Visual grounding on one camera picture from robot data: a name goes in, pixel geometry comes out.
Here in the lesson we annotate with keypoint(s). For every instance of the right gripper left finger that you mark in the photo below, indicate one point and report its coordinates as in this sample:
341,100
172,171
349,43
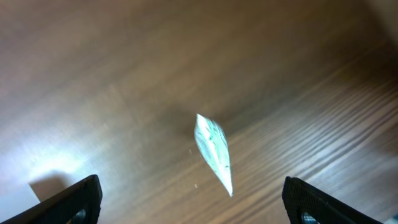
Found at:
79,203

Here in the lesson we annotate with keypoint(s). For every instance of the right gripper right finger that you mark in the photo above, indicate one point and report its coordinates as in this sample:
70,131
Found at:
302,200

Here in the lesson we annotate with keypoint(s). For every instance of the white lotion tube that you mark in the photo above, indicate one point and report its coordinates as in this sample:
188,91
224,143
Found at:
212,143

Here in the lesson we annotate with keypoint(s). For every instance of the white cardboard box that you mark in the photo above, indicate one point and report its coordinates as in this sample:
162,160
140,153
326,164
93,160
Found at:
16,201

